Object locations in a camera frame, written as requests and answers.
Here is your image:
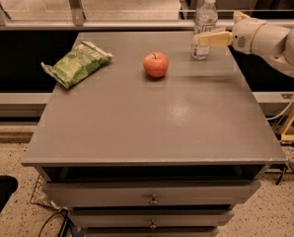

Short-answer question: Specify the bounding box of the grey drawer cabinet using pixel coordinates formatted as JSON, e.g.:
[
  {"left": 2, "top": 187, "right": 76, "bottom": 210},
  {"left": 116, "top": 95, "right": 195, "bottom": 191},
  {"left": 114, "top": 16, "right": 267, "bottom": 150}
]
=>
[{"left": 22, "top": 32, "right": 286, "bottom": 237}]

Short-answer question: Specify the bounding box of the red apple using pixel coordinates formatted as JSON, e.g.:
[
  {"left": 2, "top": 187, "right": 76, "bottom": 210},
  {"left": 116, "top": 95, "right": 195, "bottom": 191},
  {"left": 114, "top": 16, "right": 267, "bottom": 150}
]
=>
[{"left": 143, "top": 51, "right": 169, "bottom": 78}]

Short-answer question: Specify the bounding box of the middle grey drawer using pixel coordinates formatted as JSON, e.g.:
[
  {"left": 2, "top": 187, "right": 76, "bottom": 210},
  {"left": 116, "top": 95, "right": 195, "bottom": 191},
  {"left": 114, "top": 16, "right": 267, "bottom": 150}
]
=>
[{"left": 69, "top": 210, "right": 234, "bottom": 228}]

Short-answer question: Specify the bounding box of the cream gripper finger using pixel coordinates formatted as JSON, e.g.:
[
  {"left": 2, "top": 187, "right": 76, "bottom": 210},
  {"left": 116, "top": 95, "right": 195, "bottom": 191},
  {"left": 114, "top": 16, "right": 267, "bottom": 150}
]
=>
[
  {"left": 233, "top": 11, "right": 251, "bottom": 24},
  {"left": 193, "top": 31, "right": 233, "bottom": 47}
]

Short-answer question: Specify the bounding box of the top grey drawer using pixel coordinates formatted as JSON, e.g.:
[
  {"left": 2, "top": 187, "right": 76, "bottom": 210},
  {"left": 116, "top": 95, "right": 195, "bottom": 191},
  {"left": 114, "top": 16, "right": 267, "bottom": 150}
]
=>
[{"left": 43, "top": 181, "right": 260, "bottom": 207}]

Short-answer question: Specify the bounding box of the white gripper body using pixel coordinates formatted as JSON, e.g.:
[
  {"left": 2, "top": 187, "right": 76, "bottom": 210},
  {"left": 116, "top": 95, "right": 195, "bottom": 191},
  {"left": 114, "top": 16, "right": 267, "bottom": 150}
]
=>
[{"left": 232, "top": 18, "right": 266, "bottom": 54}]

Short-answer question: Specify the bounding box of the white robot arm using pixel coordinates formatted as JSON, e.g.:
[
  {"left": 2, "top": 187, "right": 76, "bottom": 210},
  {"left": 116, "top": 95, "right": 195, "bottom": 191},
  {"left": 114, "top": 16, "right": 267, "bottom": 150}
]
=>
[{"left": 193, "top": 11, "right": 294, "bottom": 78}]

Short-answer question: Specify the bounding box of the metal railing frame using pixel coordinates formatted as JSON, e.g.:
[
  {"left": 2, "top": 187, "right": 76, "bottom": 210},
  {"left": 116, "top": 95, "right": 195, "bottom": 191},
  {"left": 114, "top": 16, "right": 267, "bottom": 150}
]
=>
[{"left": 0, "top": 0, "right": 276, "bottom": 32}]

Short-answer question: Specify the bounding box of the green chip bag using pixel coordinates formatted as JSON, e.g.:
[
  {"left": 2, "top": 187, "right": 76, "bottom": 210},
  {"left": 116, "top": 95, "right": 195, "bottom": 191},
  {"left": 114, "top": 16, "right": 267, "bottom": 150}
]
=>
[{"left": 40, "top": 41, "right": 112, "bottom": 89}]

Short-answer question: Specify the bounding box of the wire mesh basket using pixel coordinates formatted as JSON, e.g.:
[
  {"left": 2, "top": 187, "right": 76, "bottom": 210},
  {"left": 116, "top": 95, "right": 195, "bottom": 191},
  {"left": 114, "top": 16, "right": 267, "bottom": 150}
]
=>
[{"left": 30, "top": 176, "right": 59, "bottom": 210}]

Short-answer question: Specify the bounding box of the black cable on floor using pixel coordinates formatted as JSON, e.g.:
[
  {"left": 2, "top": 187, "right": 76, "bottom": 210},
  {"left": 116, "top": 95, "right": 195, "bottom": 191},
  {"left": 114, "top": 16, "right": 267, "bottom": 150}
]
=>
[{"left": 37, "top": 208, "right": 76, "bottom": 237}]

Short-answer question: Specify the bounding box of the clear blue plastic water bottle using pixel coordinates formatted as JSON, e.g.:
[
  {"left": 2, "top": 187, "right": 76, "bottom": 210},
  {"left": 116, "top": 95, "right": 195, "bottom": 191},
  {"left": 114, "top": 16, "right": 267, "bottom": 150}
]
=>
[{"left": 191, "top": 0, "right": 218, "bottom": 60}]

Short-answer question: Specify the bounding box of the grey drawer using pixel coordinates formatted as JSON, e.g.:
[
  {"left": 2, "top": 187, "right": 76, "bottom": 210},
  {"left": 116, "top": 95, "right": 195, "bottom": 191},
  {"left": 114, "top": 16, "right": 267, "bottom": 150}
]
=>
[
  {"left": 43, "top": 181, "right": 260, "bottom": 207},
  {"left": 69, "top": 210, "right": 234, "bottom": 228}
]

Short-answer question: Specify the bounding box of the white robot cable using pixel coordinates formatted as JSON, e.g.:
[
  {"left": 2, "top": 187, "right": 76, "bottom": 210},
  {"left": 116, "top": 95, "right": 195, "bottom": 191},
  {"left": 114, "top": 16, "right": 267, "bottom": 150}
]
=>
[{"left": 265, "top": 78, "right": 294, "bottom": 121}]

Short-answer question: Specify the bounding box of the yellow wooden frame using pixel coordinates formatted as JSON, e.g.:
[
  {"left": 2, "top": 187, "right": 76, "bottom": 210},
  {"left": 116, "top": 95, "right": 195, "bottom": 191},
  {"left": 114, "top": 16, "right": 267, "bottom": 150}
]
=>
[{"left": 277, "top": 89, "right": 294, "bottom": 142}]

